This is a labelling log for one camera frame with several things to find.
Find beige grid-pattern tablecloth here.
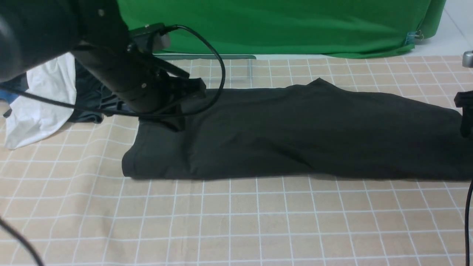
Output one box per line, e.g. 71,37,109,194
0,55,473,266

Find white shirt in pile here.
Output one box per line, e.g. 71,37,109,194
5,53,77,150

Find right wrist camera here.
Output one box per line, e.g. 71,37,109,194
462,51,473,68

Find dark gray garment in pile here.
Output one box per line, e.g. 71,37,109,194
68,60,117,124

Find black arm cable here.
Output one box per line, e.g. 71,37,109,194
0,24,226,266
464,181,473,266

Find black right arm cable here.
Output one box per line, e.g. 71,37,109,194
464,181,473,266

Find blue garment in pile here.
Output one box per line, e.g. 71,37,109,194
0,74,29,104

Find green backdrop cloth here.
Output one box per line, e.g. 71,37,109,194
118,0,445,59

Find dark gray long-sleeve shirt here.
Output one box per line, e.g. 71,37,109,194
122,79,472,181

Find blue binder clip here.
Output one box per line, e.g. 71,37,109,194
404,30,424,45

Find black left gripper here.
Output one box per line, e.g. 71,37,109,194
72,47,206,132

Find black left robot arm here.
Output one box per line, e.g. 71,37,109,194
0,0,206,132

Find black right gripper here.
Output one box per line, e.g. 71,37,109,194
454,91,473,139

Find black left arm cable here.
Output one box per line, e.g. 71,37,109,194
0,24,226,266

